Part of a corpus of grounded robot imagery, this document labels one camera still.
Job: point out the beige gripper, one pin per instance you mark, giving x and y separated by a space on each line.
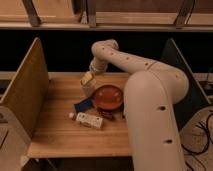
97 67

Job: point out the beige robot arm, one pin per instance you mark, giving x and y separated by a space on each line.
150 92

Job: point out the blue rectangular block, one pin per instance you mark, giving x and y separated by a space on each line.
83 105

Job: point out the red orange bowl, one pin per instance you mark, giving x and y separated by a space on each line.
108 97

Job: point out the dark red snack wrapper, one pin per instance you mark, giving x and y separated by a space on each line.
106 114

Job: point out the white box with cap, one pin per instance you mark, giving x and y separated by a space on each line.
87 119

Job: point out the left wooden side panel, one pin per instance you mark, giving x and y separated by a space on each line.
23 99

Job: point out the upper wooden shelf rack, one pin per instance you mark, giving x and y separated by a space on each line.
108 15

